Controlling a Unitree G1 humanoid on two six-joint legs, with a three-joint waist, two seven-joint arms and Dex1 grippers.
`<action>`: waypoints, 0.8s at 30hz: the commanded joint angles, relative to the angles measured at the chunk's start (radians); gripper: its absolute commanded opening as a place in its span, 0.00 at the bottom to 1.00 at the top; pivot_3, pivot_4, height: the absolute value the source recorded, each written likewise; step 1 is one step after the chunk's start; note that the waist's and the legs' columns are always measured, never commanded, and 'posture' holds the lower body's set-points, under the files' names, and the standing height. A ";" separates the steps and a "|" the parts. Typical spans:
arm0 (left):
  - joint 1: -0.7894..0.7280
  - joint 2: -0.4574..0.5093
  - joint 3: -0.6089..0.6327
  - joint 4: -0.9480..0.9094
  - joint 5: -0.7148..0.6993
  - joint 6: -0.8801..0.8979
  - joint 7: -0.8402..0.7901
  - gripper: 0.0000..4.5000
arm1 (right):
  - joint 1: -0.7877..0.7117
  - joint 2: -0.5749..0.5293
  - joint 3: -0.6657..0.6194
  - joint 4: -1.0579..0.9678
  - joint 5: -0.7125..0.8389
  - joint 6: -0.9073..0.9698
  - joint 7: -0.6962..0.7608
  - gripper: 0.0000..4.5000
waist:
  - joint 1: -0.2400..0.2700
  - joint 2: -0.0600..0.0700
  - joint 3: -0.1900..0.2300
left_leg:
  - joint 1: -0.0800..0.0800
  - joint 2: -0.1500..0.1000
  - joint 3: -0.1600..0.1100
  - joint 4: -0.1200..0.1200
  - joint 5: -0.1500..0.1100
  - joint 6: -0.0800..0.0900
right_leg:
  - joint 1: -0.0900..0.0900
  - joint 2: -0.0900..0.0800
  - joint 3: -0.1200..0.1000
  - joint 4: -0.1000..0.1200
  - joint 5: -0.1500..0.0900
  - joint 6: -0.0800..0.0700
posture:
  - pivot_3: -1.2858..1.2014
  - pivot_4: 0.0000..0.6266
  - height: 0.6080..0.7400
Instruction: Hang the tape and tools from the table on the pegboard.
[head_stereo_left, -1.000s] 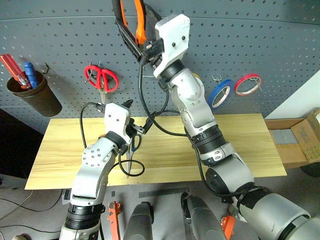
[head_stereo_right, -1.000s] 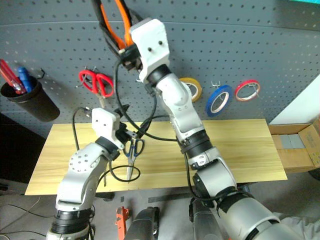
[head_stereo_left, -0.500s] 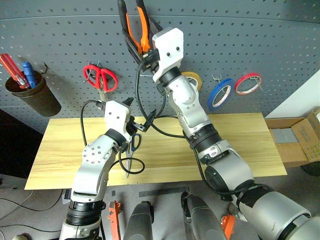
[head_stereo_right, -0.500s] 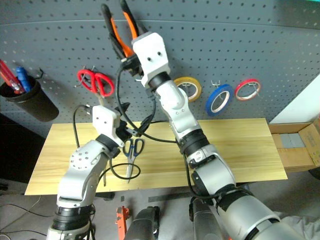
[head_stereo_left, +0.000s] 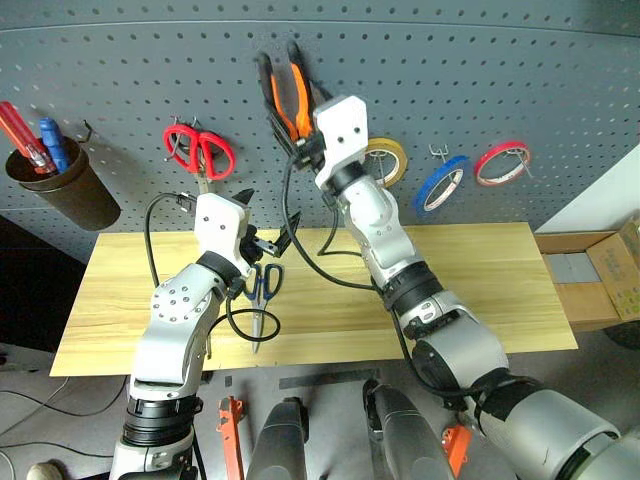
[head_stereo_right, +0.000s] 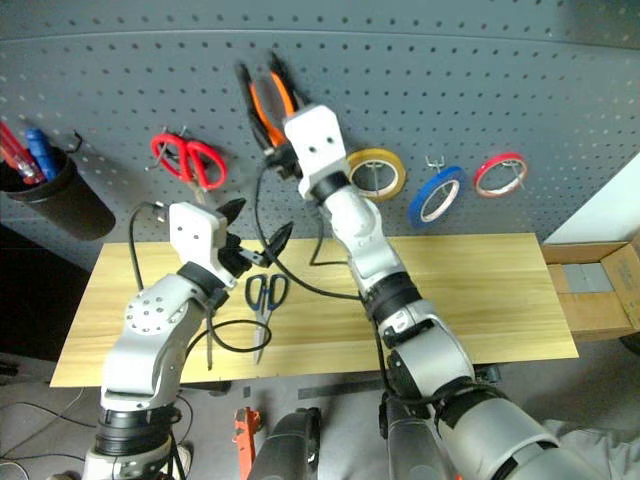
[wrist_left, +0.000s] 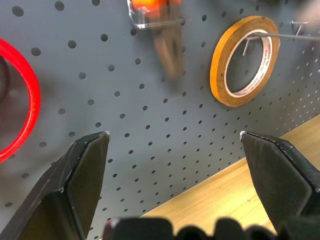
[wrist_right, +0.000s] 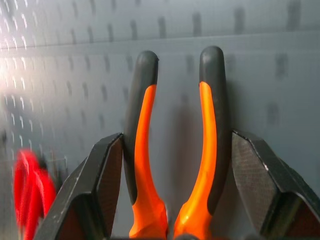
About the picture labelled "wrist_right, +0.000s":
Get red handled tool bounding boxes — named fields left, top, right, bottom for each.
left=13, top=148, right=57, bottom=240

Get grey metal pegboard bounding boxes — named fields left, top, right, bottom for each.
left=0, top=0, right=320, bottom=240

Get orange and grey pliers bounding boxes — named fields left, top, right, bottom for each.
left=122, top=45, right=233, bottom=239

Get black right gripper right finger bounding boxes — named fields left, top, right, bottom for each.
left=230, top=128, right=320, bottom=240

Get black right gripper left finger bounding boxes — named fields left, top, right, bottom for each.
left=33, top=132, right=125, bottom=240

